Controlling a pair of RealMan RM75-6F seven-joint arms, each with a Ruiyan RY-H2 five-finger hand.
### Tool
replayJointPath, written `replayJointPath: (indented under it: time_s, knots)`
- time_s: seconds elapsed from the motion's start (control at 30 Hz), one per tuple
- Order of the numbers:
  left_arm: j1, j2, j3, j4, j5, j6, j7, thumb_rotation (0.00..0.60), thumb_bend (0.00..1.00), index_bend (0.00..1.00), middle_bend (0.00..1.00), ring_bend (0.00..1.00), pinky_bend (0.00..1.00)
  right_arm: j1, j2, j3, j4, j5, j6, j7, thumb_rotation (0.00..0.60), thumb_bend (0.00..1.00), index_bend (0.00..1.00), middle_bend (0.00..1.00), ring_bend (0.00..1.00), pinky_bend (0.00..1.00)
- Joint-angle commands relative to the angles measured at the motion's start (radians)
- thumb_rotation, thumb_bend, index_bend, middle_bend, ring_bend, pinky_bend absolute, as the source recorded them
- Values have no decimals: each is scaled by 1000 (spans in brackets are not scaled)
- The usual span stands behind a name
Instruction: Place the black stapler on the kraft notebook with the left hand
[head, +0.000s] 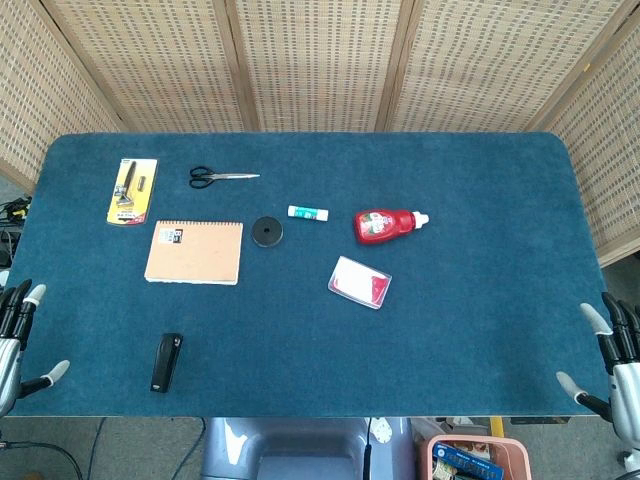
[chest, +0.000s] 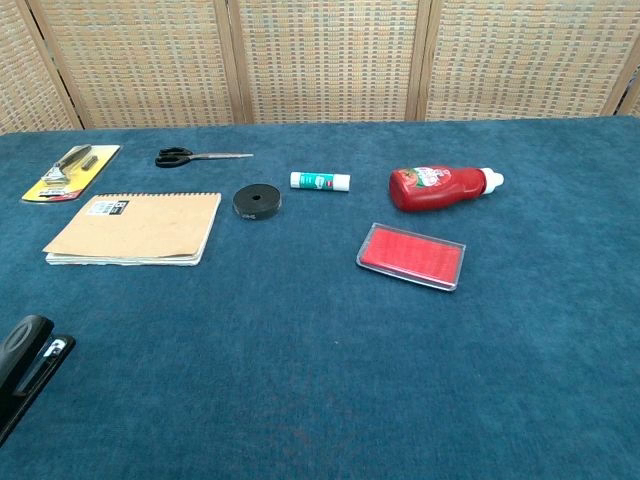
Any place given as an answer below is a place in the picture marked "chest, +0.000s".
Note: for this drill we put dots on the brown spiral notebook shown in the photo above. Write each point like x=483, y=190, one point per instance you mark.
x=135, y=227

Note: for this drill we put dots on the yellow blister pack with tool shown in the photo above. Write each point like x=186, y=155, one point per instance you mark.
x=70, y=171

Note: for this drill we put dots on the black stapler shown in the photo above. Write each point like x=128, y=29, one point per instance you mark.
x=20, y=360

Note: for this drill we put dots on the blue table cloth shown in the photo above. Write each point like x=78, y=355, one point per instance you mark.
x=320, y=325

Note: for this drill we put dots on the black tape roll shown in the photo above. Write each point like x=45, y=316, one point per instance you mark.
x=257, y=201

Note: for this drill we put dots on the white green glue stick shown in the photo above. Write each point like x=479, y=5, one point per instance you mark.
x=320, y=180

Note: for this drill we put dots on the woven wooden folding screen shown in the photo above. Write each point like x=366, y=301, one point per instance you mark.
x=320, y=60

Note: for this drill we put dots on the red ink stamp pad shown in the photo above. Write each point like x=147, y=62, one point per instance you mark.
x=411, y=256

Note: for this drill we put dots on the red ketchup bottle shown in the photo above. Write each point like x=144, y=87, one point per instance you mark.
x=432, y=189

